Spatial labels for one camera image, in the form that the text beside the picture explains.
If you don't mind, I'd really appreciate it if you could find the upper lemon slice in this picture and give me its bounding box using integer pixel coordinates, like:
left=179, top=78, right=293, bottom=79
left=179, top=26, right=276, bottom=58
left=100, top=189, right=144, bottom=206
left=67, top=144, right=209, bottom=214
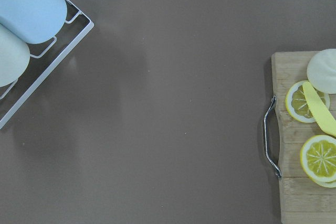
left=285, top=80, right=315, bottom=123

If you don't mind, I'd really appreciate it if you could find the lemon slice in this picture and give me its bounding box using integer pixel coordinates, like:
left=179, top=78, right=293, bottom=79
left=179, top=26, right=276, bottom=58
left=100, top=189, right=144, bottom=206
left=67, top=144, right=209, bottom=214
left=285, top=80, right=315, bottom=123
left=300, top=135, right=335, bottom=188

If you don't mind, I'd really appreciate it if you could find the pale green cup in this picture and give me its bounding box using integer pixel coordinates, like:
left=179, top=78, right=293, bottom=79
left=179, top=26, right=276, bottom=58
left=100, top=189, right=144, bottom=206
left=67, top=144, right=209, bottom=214
left=1, top=25, right=30, bottom=87

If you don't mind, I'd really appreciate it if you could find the yellow plastic knife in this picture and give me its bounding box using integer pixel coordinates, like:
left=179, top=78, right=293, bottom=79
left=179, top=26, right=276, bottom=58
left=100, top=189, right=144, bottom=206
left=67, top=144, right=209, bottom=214
left=302, top=81, right=335, bottom=136

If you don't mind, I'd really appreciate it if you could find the lower lemon slice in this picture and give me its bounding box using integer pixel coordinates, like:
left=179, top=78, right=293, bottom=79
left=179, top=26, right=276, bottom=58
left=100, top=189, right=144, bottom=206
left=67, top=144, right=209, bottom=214
left=300, top=135, right=335, bottom=188

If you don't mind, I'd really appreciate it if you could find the light blue cup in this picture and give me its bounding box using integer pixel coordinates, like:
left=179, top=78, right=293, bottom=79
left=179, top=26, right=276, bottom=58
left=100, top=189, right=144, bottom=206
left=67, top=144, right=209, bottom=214
left=1, top=0, right=67, bottom=44

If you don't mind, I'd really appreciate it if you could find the wooden cutting board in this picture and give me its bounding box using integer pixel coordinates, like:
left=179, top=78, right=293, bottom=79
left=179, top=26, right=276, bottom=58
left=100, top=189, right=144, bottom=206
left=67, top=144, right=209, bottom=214
left=271, top=51, right=335, bottom=223

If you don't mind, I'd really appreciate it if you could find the white wire dish rack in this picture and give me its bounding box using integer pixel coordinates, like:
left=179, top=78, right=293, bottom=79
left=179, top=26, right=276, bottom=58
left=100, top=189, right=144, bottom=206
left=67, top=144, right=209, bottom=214
left=1, top=0, right=94, bottom=125

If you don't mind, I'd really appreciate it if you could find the metal cutting board handle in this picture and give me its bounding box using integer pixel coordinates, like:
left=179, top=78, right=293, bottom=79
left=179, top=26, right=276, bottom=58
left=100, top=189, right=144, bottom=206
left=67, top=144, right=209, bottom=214
left=262, top=95, right=282, bottom=180

